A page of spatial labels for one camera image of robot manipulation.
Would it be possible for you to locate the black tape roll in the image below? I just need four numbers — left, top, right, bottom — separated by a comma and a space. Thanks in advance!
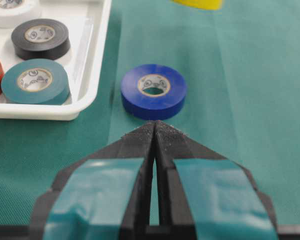
11, 18, 71, 60

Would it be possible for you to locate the blue tape roll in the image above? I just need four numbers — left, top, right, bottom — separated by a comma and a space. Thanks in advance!
120, 64, 187, 120

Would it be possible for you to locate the yellow tape roll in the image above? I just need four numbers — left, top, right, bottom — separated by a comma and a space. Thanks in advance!
173, 0, 223, 10

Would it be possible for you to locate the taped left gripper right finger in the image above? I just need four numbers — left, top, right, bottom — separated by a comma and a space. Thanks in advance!
154, 120, 278, 240

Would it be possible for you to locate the white tape roll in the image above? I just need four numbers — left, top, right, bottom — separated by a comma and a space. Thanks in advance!
0, 0, 42, 29

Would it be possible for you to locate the white plastic case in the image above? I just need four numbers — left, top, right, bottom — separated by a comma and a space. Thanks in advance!
0, 0, 112, 121

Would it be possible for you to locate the teal tape roll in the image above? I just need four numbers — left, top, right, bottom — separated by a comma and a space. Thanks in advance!
1, 58, 70, 105

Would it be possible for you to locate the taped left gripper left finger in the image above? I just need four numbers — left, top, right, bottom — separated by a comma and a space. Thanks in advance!
29, 121, 155, 240

